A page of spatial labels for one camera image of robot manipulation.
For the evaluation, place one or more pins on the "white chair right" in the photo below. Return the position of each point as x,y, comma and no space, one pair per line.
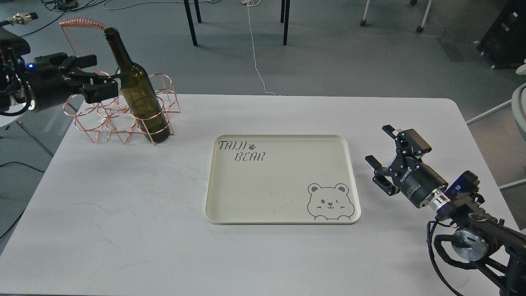
502,136

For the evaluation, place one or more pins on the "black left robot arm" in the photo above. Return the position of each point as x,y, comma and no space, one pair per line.
15,92

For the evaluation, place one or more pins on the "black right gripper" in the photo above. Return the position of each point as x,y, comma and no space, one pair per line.
410,176

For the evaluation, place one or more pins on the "white rolling chair base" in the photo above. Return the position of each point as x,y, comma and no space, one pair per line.
390,12

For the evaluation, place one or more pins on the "copper wire bottle rack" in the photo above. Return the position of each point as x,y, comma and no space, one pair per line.
113,116

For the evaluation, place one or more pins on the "black table leg right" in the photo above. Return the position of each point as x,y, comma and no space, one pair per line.
284,19

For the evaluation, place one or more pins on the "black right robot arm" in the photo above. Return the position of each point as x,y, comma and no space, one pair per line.
462,233

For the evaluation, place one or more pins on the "black table leg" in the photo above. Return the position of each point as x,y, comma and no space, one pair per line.
284,19
190,19

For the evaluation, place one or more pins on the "black table leg left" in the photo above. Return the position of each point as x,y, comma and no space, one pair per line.
190,19

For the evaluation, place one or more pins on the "dark green wine bottle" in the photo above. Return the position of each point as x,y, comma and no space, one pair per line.
138,92

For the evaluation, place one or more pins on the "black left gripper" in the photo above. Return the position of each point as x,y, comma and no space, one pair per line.
54,79

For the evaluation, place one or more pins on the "cream bear serving tray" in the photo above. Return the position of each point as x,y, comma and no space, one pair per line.
281,179

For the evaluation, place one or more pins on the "black equipment case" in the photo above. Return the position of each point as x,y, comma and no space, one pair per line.
504,44

